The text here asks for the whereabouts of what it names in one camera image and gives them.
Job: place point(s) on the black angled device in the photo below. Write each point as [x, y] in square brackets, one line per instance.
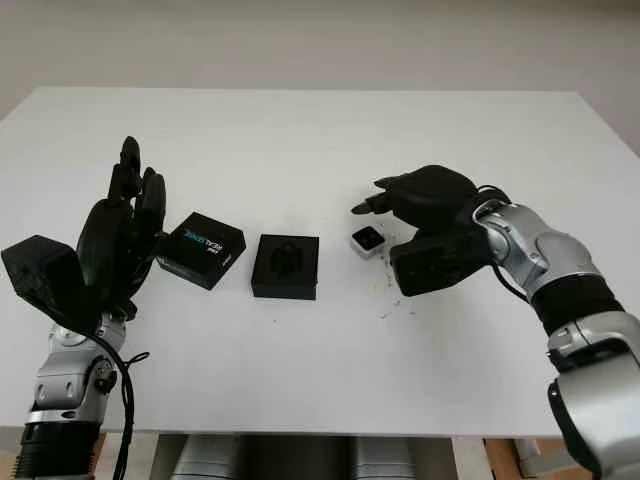
[285, 287]

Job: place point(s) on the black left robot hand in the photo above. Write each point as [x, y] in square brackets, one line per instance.
[112, 245]

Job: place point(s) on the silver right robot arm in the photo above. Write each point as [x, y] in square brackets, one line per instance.
[560, 270]

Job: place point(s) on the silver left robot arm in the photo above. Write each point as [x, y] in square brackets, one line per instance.
[65, 380]

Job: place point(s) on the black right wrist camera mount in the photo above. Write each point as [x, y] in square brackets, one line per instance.
[435, 265]

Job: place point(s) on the small silver camera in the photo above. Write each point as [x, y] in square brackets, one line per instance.
[367, 240]

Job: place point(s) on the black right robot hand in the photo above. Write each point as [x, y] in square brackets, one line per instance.
[435, 200]

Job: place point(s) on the black Intel RealSense box lid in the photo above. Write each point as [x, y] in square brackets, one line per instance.
[200, 250]

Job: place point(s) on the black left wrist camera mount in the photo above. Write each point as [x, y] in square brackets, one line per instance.
[45, 275]

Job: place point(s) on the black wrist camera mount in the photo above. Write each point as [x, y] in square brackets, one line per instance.
[45, 275]
[435, 265]

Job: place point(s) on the silver left robot leg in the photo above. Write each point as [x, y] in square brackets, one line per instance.
[205, 460]

